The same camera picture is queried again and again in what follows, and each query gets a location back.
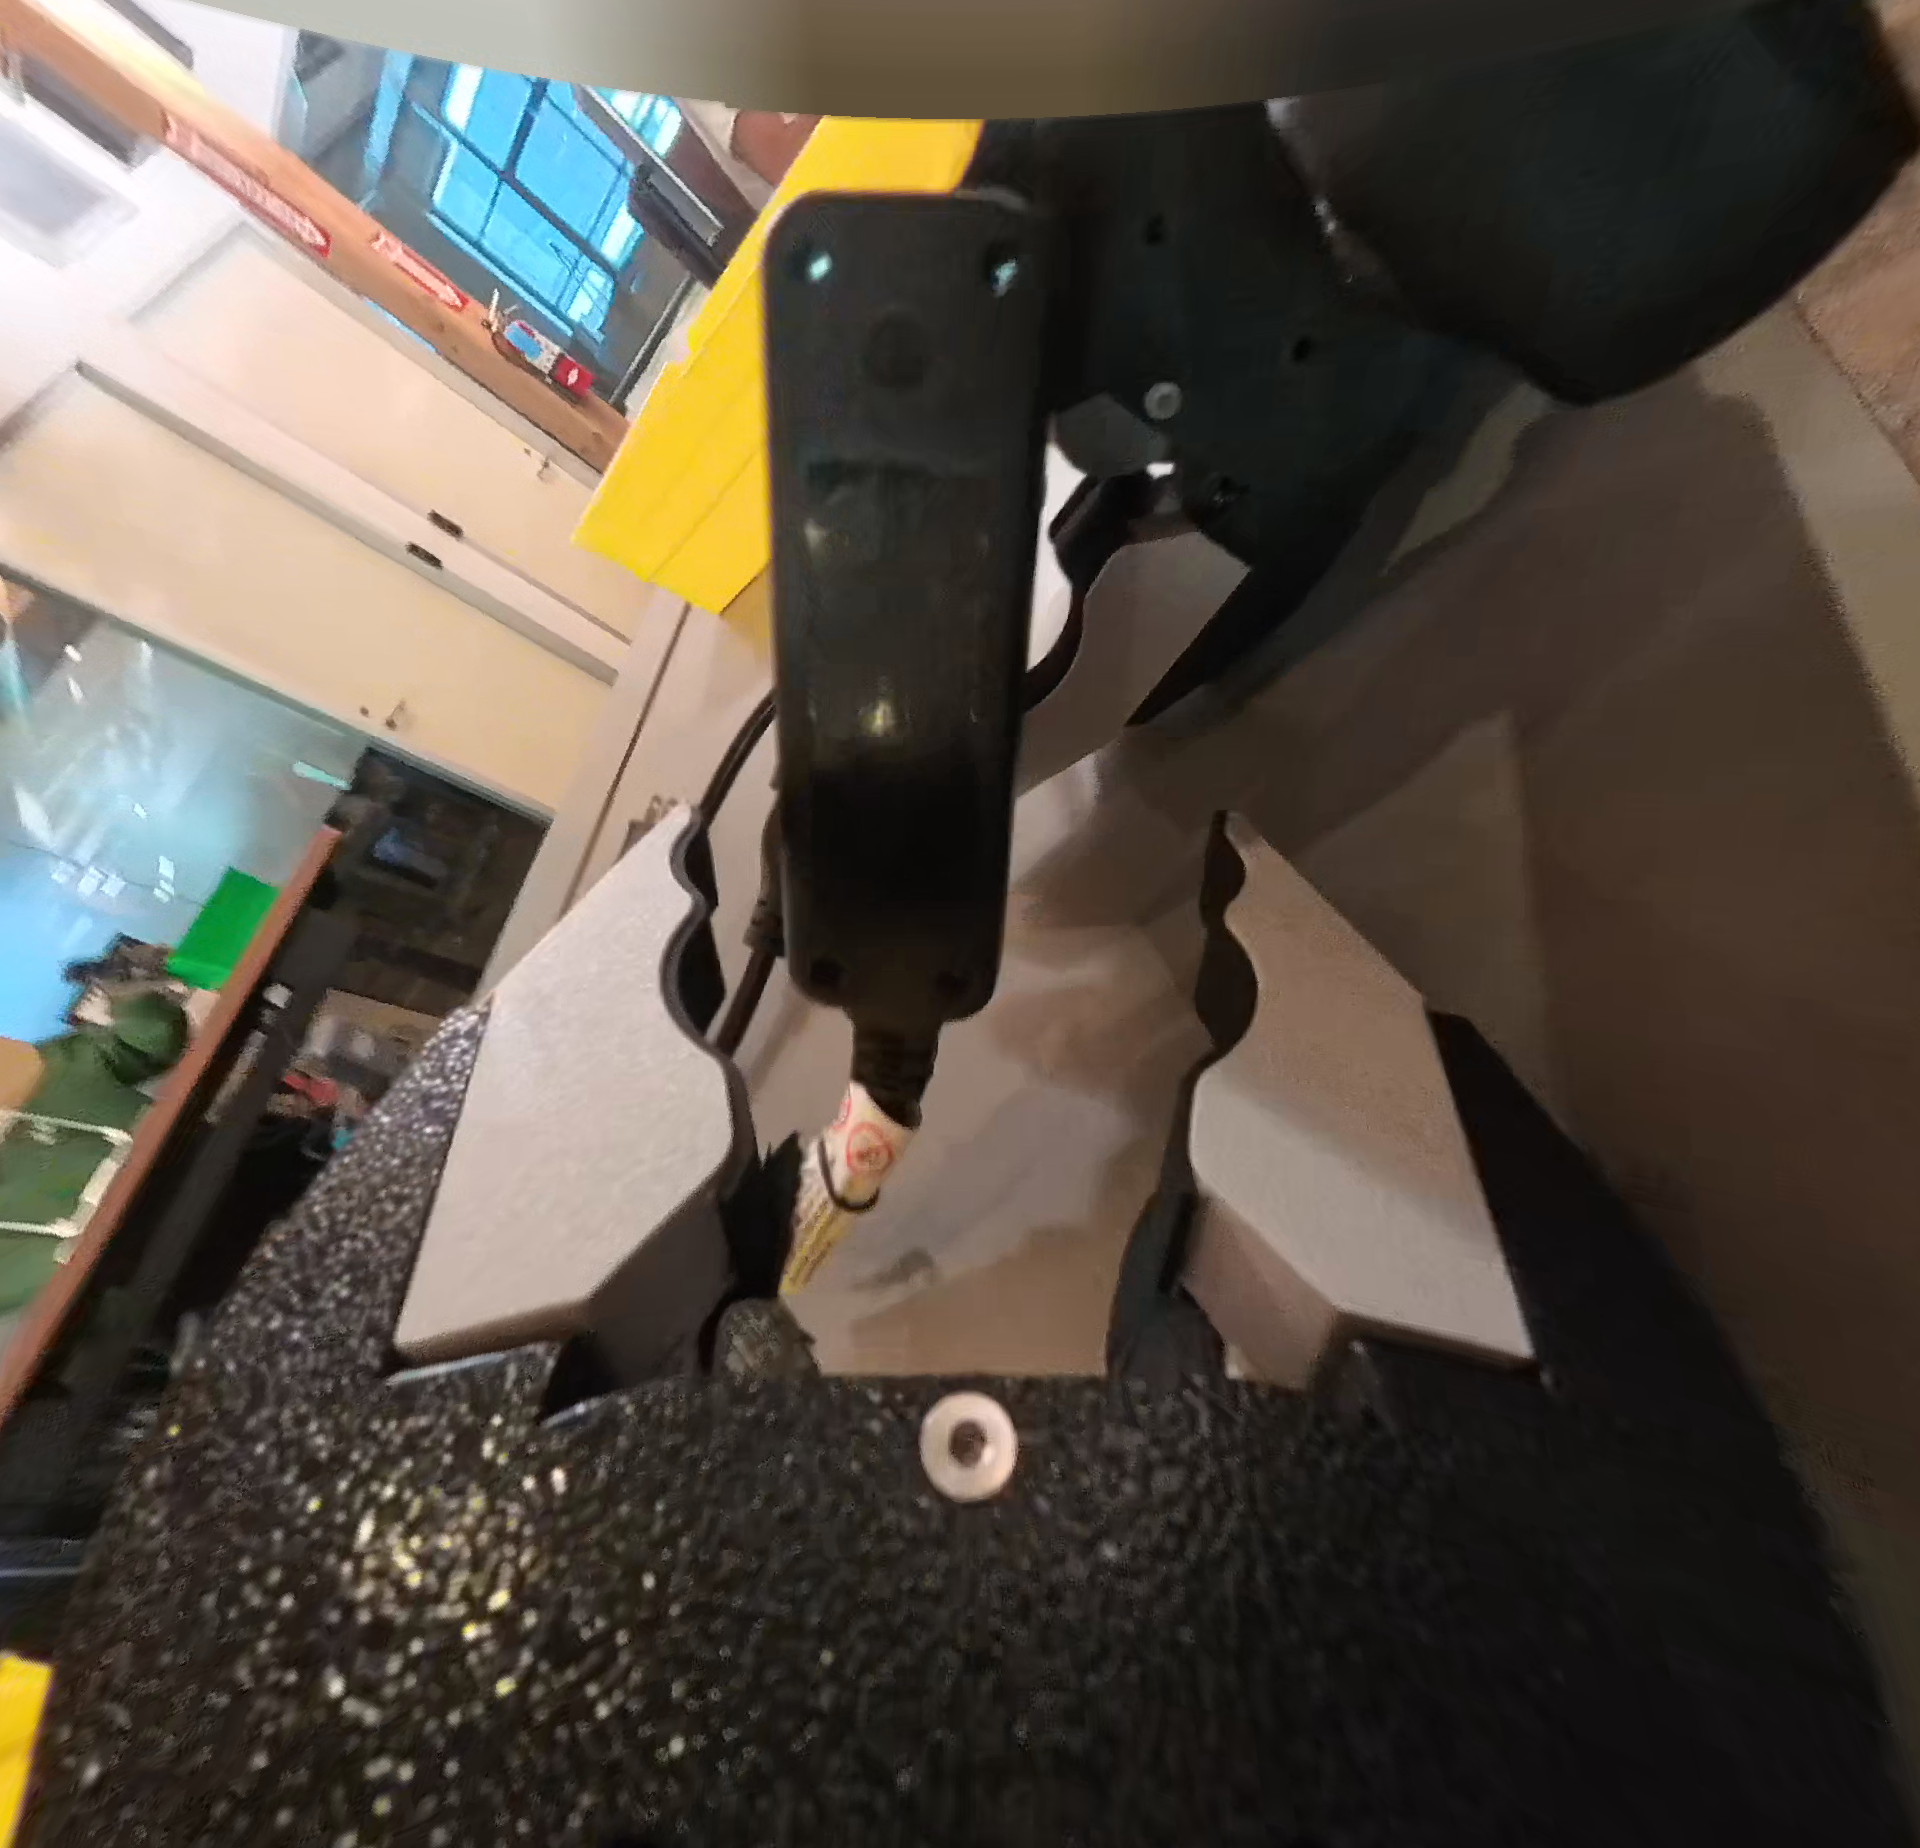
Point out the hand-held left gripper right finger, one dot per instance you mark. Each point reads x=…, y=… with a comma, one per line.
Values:
x=1351, y=1127

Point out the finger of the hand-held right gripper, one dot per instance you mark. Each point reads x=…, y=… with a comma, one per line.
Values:
x=1084, y=557
x=1261, y=617

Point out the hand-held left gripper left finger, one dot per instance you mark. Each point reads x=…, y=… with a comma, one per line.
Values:
x=585, y=1127

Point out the wooden-edged table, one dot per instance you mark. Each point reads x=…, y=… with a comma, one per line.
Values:
x=196, y=1097

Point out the yellow plastic bin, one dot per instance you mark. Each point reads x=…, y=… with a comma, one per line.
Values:
x=705, y=437

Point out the bright green board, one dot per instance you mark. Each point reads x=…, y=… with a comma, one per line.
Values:
x=226, y=926

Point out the glass partition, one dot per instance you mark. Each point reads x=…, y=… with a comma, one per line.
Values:
x=151, y=768

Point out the small red blue device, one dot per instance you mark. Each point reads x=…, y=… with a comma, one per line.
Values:
x=544, y=348

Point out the large paned window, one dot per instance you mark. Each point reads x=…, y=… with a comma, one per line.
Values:
x=525, y=168

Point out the wooden beam with red signs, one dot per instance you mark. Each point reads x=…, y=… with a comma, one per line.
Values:
x=300, y=213

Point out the ceiling air vent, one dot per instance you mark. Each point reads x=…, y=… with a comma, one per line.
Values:
x=53, y=168

